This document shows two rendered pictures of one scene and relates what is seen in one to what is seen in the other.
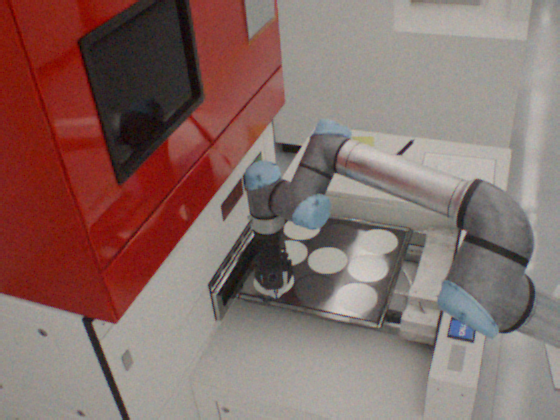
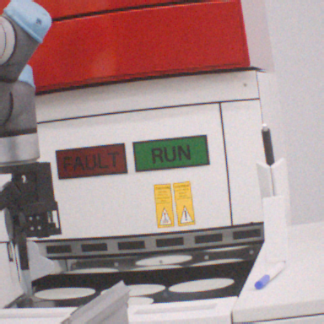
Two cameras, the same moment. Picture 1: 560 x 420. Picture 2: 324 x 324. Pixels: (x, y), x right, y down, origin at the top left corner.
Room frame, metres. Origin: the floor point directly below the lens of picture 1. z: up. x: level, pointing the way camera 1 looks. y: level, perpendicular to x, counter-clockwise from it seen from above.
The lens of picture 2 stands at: (0.87, -1.58, 1.19)
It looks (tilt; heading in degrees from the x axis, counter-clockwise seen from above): 3 degrees down; 75
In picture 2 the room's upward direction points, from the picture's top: 6 degrees counter-clockwise
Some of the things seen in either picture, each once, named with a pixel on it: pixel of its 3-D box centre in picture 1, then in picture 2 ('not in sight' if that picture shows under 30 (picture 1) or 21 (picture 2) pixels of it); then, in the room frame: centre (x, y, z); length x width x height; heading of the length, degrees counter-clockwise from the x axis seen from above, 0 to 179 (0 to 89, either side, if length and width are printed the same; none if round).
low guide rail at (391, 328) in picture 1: (336, 315); not in sight; (1.04, -0.13, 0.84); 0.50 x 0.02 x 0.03; 65
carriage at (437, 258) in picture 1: (430, 284); not in sight; (1.08, -0.37, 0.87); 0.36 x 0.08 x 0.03; 155
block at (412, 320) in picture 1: (419, 321); not in sight; (0.94, -0.31, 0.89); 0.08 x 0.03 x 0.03; 65
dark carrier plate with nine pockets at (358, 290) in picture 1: (327, 260); (119, 305); (1.18, -0.12, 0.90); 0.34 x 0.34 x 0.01; 65
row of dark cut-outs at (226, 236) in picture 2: (246, 231); (131, 245); (1.25, 0.08, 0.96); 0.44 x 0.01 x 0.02; 155
